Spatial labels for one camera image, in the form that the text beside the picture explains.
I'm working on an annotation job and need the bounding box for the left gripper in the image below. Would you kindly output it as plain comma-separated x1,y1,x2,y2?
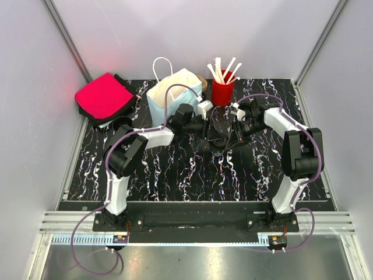
183,114,222,142

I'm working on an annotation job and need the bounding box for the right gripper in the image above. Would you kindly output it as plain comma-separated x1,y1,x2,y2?
224,119,268,151

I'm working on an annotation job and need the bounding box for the black coffee cup lid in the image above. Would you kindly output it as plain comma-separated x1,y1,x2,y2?
209,138,227,151

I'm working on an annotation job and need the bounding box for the black coffee cup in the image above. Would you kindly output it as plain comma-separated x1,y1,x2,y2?
112,115,133,131
210,142,230,156

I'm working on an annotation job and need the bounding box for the brown pulp cup carrier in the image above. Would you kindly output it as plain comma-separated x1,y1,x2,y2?
197,75,208,92

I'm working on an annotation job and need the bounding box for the light blue paper bag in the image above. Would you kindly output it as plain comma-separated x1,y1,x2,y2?
146,66,202,127

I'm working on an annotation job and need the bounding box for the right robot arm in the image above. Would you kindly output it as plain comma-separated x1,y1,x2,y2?
226,94,324,232

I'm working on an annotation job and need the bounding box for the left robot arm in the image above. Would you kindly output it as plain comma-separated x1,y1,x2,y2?
101,101,227,231

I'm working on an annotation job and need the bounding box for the stack of black lids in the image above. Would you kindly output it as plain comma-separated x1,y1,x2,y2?
238,102,252,112

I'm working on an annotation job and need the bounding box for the red straw cup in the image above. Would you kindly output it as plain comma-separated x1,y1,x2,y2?
211,75,235,106

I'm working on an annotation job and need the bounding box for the white wrapped straw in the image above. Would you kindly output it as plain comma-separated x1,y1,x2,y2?
214,57,225,85
223,57,237,79
227,62,242,84

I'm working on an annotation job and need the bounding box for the red and black cloth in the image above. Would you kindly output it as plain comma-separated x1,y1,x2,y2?
75,72,138,127

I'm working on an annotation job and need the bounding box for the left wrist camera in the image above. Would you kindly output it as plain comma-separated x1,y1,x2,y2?
196,96,213,120

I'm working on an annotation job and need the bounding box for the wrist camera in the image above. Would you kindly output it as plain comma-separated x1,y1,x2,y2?
230,103,246,122
196,96,213,120

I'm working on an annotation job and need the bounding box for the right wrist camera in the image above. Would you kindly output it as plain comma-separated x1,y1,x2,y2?
230,103,246,122

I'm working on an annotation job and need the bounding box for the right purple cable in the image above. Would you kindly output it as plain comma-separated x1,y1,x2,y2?
234,93,324,253

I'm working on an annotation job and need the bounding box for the purple cable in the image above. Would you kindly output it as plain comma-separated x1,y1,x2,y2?
69,83,203,277
234,93,324,253

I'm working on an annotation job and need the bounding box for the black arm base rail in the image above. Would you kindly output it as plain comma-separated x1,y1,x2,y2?
93,201,299,245

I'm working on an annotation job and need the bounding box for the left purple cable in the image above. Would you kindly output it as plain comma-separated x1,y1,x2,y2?
69,83,203,277

